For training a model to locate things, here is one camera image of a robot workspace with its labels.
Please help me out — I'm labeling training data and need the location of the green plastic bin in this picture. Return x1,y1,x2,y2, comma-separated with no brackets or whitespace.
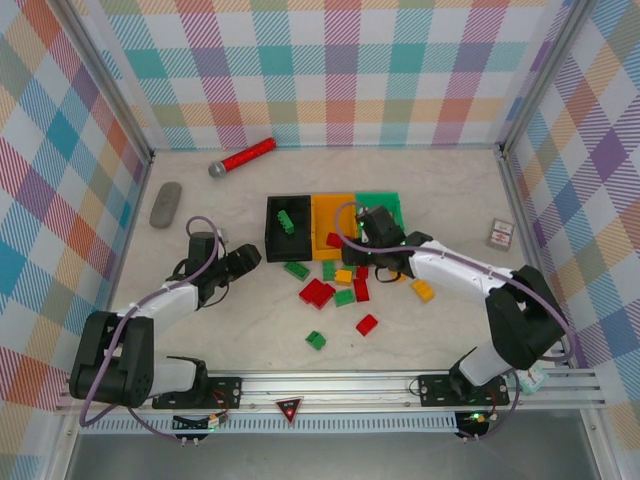
354,191,409,239

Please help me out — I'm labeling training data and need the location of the black plastic bin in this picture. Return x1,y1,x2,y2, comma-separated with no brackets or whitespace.
264,194,317,264

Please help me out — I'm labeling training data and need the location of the orange plastic bin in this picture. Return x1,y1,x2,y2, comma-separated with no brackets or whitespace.
310,192,362,262

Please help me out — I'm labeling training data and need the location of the grey oval stone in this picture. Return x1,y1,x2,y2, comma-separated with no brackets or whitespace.
149,181,183,230

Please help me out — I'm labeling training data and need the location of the red toy microphone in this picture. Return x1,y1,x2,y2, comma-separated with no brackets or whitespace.
208,138,278,179

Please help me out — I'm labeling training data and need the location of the small card box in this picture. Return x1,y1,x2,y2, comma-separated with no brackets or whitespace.
484,217,516,251

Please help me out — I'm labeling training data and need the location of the red triangle sign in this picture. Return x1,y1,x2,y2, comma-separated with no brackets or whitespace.
275,395,305,422

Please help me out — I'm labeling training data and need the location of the small teal clock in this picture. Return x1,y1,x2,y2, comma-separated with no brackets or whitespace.
517,364,549,399

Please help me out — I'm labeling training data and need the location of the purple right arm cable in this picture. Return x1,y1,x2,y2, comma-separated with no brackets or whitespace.
333,201,576,444

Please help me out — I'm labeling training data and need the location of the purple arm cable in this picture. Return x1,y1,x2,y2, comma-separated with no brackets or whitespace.
333,201,576,444
79,215,229,444

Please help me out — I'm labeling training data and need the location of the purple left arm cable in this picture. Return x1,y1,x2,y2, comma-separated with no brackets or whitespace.
79,215,229,444

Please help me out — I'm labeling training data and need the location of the aluminium side rail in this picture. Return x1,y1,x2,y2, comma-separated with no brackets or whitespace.
89,149,155,374
497,143,574,374

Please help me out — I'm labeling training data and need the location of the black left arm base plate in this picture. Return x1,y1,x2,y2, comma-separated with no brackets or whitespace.
151,375,244,410

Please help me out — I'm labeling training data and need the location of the aluminium frame rail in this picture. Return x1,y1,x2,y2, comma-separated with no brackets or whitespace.
54,369,609,415

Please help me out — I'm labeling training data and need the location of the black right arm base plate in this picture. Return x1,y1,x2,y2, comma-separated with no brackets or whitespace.
417,373,511,407

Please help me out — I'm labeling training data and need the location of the white slotted cable duct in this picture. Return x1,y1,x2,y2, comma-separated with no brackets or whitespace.
79,417,459,435

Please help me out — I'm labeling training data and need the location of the aluminium corner post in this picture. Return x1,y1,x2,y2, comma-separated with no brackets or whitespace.
498,0,596,156
59,0,155,164

